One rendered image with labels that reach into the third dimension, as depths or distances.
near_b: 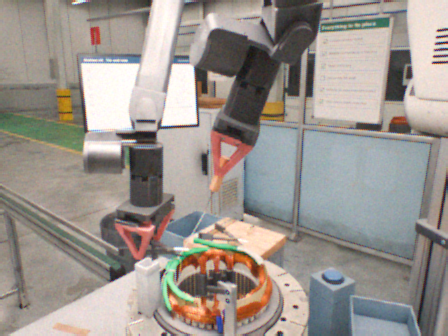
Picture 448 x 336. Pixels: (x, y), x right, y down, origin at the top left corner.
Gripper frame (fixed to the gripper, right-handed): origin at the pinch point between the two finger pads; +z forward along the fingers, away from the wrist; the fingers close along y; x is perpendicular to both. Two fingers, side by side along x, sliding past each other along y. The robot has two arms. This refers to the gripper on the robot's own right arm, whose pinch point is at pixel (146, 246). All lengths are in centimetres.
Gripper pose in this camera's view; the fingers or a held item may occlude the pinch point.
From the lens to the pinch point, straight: 66.7
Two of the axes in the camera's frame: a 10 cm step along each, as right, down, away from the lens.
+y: -3.0, 2.5, -9.2
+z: -0.6, 9.6, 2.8
